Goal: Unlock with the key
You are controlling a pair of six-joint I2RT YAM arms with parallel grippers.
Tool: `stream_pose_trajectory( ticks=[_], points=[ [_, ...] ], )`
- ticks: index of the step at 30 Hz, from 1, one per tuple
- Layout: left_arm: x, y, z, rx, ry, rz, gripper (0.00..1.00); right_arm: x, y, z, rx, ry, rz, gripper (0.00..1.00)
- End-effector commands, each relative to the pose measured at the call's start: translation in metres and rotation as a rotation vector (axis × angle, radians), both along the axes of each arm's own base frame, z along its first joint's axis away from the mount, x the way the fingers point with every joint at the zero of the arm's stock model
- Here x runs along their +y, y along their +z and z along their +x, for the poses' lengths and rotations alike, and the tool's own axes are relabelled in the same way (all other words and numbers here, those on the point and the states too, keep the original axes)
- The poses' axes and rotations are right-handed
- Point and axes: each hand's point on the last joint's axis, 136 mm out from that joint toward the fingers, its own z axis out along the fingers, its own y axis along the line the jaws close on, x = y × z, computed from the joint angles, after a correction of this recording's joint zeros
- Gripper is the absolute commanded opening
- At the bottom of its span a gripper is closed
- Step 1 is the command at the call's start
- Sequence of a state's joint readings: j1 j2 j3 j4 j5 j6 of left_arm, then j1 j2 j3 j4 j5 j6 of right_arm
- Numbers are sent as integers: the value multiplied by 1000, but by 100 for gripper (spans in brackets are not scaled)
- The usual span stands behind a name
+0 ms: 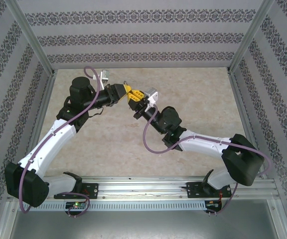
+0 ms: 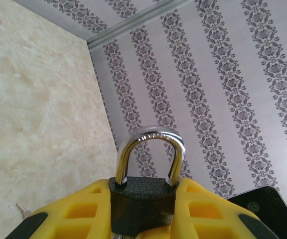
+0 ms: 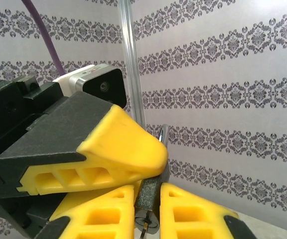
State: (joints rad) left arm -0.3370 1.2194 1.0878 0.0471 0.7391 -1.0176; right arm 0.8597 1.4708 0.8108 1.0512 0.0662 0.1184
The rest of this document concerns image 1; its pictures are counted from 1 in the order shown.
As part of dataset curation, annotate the aluminium side rail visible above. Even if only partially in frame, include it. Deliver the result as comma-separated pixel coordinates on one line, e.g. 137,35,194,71
18,71,58,181
227,71,269,180

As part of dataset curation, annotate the thin black cable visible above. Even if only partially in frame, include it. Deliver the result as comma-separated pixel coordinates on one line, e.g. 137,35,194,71
87,108,105,118

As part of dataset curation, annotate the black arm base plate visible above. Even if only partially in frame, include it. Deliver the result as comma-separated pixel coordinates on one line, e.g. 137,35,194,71
186,182,232,199
54,183,99,200

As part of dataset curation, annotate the aluminium frame post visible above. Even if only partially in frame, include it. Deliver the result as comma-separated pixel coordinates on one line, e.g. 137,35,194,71
4,0,57,77
268,199,287,239
228,0,276,75
0,199,19,239

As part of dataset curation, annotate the aluminium mounting rail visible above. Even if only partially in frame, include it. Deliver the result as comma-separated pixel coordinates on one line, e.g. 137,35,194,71
10,175,278,201

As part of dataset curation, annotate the grey slotted cable duct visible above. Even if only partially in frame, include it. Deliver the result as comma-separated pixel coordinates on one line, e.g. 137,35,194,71
18,201,206,212

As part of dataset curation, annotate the purple cable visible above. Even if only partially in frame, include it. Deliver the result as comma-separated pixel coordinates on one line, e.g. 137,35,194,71
18,66,104,219
143,104,274,218

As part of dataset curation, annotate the grey metal panel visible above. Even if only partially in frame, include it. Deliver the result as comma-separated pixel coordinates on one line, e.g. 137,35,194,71
8,211,284,239

